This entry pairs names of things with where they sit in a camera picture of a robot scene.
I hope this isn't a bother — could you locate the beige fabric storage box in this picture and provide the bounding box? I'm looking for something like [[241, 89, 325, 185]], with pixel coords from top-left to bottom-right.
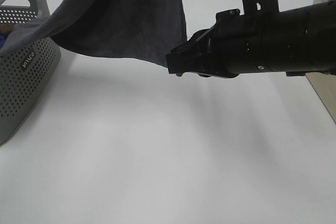
[[306, 0, 335, 122]]

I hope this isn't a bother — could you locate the grey perforated plastic basket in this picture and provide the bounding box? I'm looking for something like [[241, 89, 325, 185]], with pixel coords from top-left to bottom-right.
[[1, 0, 61, 143]]

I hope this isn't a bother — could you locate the dark grey towel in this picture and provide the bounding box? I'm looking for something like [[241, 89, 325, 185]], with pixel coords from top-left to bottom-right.
[[1, 0, 187, 67]]

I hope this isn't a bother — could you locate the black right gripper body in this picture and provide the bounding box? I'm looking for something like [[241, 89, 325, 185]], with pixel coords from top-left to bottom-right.
[[166, 9, 260, 78]]

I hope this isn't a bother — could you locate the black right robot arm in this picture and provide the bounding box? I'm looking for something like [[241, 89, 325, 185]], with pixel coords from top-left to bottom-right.
[[166, 1, 335, 78]]

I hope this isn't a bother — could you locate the brown cloth in basket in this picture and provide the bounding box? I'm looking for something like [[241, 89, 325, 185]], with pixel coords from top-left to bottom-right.
[[0, 24, 15, 36]]

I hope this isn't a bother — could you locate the blue cloth in basket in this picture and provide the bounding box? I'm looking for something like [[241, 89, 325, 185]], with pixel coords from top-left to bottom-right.
[[0, 35, 7, 49]]

